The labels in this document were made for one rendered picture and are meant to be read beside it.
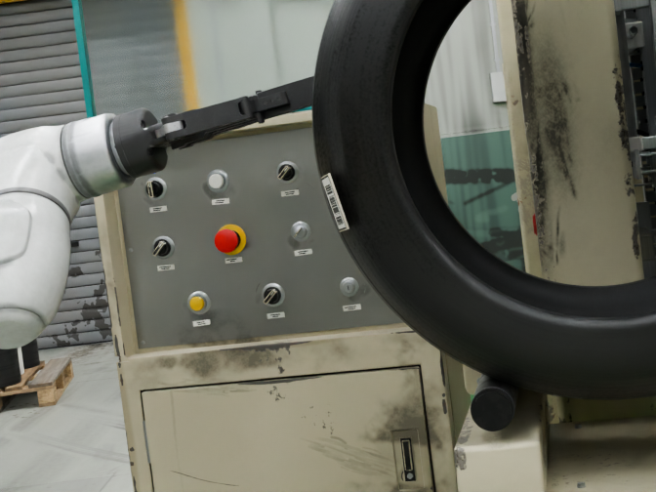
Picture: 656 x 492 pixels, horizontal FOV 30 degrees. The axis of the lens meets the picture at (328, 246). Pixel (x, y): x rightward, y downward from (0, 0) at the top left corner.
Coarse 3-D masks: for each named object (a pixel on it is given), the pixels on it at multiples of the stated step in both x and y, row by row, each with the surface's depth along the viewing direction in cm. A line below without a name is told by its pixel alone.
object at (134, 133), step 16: (128, 112) 139; (144, 112) 139; (112, 128) 138; (128, 128) 137; (144, 128) 138; (128, 144) 137; (144, 144) 136; (160, 144) 138; (128, 160) 137; (144, 160) 137; (160, 160) 140
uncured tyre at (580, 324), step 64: (384, 0) 121; (448, 0) 148; (320, 64) 127; (384, 64) 121; (320, 128) 127; (384, 128) 122; (384, 192) 123; (384, 256) 124; (448, 256) 122; (448, 320) 123; (512, 320) 121; (576, 320) 120; (640, 320) 118; (512, 384) 127; (576, 384) 123; (640, 384) 122
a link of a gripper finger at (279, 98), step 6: (270, 96) 135; (276, 96) 135; (282, 96) 135; (240, 102) 134; (246, 102) 134; (252, 102) 135; (258, 102) 135; (264, 102) 135; (270, 102) 135; (276, 102) 135; (282, 102) 135; (288, 102) 135; (240, 108) 134; (246, 108) 134; (252, 108) 135; (258, 108) 135; (264, 108) 135; (270, 108) 136
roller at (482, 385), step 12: (480, 384) 130; (492, 384) 127; (504, 384) 128; (480, 396) 125; (492, 396) 125; (504, 396) 124; (516, 396) 131; (480, 408) 125; (492, 408) 125; (504, 408) 124; (480, 420) 125; (492, 420) 125; (504, 420) 125
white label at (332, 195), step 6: (330, 174) 124; (324, 180) 126; (330, 180) 124; (324, 186) 127; (330, 186) 124; (330, 192) 125; (336, 192) 124; (330, 198) 126; (336, 198) 124; (330, 204) 127; (336, 204) 125; (336, 210) 125; (342, 210) 124; (336, 216) 126; (342, 216) 124; (336, 222) 127; (342, 222) 125; (342, 228) 126; (348, 228) 124
